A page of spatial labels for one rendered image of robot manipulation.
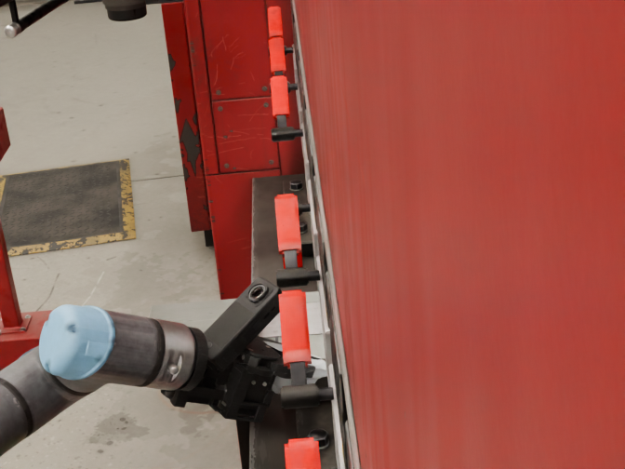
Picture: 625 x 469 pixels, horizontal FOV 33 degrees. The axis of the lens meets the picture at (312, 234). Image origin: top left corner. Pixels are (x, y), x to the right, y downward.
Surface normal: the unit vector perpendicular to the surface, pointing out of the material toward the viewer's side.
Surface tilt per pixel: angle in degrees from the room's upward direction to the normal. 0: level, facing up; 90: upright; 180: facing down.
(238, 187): 90
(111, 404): 0
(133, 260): 0
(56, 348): 60
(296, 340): 39
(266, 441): 0
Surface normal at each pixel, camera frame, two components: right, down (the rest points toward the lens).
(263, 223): -0.07, -0.90
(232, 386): -0.76, -0.20
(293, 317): -0.03, -0.43
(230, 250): 0.05, 0.43
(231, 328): -0.44, -0.63
